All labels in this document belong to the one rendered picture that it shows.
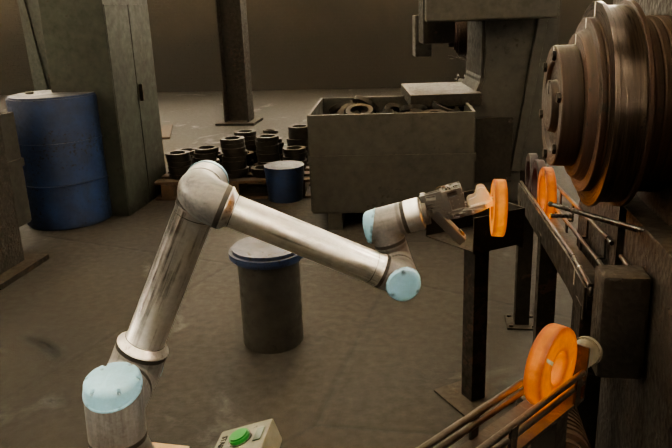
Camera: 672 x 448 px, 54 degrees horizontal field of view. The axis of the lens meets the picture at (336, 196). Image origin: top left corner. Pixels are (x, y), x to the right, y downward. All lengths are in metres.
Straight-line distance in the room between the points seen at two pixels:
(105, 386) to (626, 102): 1.40
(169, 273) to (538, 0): 3.05
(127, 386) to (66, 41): 3.31
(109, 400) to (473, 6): 3.15
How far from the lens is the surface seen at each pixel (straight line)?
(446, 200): 1.76
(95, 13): 4.70
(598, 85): 1.49
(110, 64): 4.69
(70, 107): 4.59
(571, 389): 1.34
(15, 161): 4.51
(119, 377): 1.87
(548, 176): 2.37
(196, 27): 12.35
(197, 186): 1.65
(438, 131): 4.03
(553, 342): 1.25
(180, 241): 1.81
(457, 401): 2.46
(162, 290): 1.87
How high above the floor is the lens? 1.35
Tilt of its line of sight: 16 degrees down
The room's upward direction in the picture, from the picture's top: 2 degrees counter-clockwise
